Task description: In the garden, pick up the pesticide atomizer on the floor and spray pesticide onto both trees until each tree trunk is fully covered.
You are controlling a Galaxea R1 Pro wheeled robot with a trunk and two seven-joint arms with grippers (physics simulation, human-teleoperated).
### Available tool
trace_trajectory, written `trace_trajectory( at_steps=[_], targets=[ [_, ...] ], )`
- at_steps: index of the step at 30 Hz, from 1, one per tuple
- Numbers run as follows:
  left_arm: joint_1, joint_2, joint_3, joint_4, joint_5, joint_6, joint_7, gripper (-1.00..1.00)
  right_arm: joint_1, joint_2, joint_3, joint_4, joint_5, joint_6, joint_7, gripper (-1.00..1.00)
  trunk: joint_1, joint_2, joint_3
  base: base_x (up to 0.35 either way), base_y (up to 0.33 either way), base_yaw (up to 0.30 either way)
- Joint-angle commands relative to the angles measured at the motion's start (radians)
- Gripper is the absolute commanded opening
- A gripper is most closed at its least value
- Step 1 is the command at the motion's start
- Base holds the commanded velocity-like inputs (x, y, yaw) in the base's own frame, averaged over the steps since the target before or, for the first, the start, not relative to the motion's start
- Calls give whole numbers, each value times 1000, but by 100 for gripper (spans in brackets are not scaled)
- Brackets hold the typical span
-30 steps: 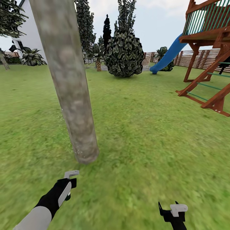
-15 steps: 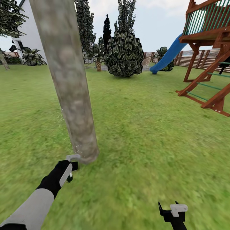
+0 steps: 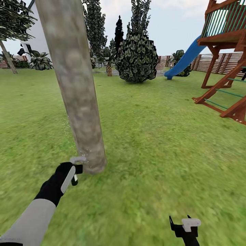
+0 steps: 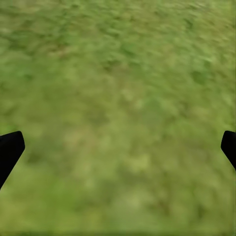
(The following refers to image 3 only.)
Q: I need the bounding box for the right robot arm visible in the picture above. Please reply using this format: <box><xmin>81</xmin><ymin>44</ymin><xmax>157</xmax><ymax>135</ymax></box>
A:
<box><xmin>169</xmin><ymin>216</ymin><xmax>201</xmax><ymax>246</ymax></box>

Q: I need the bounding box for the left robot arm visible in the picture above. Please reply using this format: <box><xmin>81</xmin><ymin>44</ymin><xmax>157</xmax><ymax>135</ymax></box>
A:
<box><xmin>0</xmin><ymin>156</ymin><xmax>86</xmax><ymax>246</ymax></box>

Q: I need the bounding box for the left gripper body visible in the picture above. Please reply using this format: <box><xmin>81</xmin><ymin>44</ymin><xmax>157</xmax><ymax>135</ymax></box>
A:
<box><xmin>75</xmin><ymin>164</ymin><xmax>83</xmax><ymax>174</ymax></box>

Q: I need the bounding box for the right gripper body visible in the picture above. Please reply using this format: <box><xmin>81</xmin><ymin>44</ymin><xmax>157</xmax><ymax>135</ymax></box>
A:
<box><xmin>174</xmin><ymin>224</ymin><xmax>198</xmax><ymax>244</ymax></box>

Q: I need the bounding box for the pesticide atomizer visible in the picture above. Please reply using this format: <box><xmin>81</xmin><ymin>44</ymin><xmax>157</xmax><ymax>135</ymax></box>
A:
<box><xmin>71</xmin><ymin>174</ymin><xmax>78</xmax><ymax>186</ymax></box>

